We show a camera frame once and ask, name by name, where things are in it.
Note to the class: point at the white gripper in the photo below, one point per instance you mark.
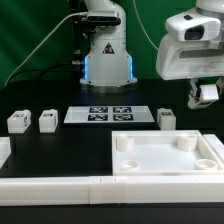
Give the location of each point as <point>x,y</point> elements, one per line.
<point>190,60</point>

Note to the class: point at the white square tabletop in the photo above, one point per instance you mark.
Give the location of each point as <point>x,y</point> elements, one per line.
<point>163,153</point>

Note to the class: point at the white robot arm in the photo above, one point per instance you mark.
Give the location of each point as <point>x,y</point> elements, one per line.
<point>108,67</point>

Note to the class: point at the white U-shaped obstacle fence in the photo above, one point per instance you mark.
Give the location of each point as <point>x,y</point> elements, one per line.
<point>115,189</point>

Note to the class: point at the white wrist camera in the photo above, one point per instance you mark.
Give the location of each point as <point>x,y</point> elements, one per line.
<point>193,27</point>

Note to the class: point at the white AprilTag base plate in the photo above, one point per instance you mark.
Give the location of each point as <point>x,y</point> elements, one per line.
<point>108,114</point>

